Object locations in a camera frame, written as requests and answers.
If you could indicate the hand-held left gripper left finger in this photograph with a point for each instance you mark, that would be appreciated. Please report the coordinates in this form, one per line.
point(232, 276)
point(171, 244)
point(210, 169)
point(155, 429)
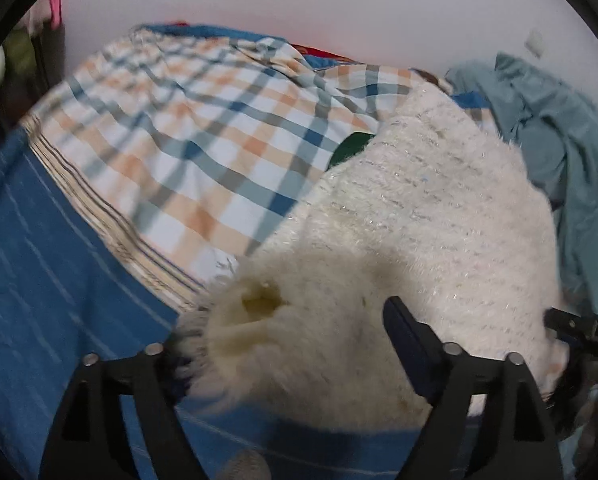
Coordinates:
point(171, 365)

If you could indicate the plaid bed sheet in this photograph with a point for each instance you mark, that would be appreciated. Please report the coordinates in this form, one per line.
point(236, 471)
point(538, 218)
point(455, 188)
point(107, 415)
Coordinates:
point(179, 160)

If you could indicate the blue striped bed sheet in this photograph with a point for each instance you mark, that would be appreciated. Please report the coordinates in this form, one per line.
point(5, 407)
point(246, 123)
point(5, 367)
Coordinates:
point(54, 285)

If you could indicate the rack of hanging clothes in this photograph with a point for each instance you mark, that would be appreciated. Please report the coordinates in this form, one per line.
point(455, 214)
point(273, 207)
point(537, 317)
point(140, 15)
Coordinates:
point(24, 60)

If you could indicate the white knit jacket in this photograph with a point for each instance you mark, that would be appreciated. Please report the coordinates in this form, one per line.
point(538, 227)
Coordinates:
point(404, 220)

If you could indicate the red patterned blanket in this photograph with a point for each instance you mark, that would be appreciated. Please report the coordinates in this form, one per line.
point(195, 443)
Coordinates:
point(321, 53)

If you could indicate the green striped folded garment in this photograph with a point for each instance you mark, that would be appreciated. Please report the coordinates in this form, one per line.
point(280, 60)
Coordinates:
point(354, 146)

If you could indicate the teal crumpled blanket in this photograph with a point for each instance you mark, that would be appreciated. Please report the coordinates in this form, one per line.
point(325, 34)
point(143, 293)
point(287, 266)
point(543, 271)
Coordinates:
point(569, 125)

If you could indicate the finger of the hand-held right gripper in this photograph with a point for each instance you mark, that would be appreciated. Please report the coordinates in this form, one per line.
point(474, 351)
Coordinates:
point(584, 332)

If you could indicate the white wall switch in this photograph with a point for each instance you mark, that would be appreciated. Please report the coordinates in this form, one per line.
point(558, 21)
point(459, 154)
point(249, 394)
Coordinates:
point(535, 42)

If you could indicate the person's grey fuzzy sleeve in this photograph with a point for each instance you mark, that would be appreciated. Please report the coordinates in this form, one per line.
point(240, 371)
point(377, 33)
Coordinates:
point(244, 466)

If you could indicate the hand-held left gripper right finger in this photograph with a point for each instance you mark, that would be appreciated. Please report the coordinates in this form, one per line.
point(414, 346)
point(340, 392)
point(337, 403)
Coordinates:
point(404, 345)

